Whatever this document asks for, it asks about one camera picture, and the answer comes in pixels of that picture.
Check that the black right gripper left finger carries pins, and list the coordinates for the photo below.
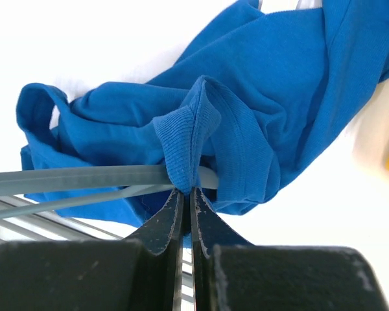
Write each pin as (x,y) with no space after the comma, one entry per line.
(141,272)

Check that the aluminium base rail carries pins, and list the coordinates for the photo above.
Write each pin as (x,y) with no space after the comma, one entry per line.
(50,226)

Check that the dark blue-grey hanger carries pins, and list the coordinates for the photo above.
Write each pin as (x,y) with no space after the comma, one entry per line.
(137,179)

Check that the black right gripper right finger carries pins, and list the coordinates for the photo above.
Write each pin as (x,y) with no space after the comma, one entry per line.
(230,273)

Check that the blue tank top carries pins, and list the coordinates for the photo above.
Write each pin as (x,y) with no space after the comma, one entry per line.
(255,97)

